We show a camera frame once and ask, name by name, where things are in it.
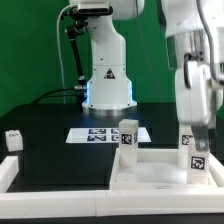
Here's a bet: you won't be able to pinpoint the grey cable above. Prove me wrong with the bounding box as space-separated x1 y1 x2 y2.
55 4 75 105

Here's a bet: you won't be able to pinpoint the white square table top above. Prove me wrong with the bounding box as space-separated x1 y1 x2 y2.
110 149 217 190

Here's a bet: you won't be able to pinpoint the black cables on table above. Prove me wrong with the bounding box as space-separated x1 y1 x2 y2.
30 85 88 106

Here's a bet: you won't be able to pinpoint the white fence wall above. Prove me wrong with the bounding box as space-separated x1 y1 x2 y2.
0 188 224 219
209 155 224 187
0 156 19 193

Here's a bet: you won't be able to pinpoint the black camera stand pole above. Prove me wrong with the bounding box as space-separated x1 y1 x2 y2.
65 10 86 85

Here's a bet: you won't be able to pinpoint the white fence front wall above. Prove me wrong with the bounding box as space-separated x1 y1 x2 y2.
0 188 224 219

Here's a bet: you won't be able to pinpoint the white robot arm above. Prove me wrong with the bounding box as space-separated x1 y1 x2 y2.
69 0 224 151

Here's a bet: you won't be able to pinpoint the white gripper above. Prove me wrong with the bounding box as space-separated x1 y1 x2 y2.
175 61 223 152

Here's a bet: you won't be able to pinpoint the white fence left wall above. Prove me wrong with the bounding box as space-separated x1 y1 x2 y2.
0 156 19 193

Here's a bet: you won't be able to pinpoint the marker sheet with tags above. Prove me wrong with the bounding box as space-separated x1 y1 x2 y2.
66 127 151 143

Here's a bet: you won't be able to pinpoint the white fence right wall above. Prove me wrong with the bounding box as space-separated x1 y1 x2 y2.
209 155 224 187

